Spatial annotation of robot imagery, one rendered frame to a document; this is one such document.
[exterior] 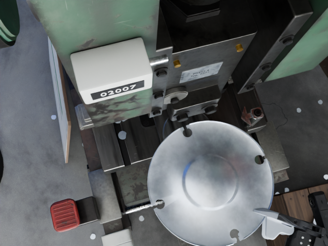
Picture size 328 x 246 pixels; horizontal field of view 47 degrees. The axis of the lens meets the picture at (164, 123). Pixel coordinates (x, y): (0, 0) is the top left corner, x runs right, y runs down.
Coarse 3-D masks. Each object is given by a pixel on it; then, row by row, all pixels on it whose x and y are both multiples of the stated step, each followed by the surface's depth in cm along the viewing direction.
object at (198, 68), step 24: (168, 0) 54; (240, 0) 56; (168, 24) 54; (192, 24) 54; (216, 24) 55; (240, 24) 55; (192, 48) 53; (216, 48) 56; (240, 48) 57; (192, 72) 62; (216, 72) 66; (168, 96) 68; (192, 96) 72; (216, 96) 72
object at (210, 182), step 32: (192, 128) 90; (224, 128) 90; (160, 160) 88; (192, 160) 87; (224, 160) 87; (160, 192) 86; (192, 192) 85; (224, 192) 85; (256, 192) 86; (192, 224) 84; (224, 224) 84; (256, 224) 84
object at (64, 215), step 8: (64, 200) 87; (72, 200) 87; (56, 208) 86; (64, 208) 86; (72, 208) 86; (56, 216) 86; (64, 216) 86; (72, 216) 86; (56, 224) 85; (64, 224) 85; (72, 224) 85
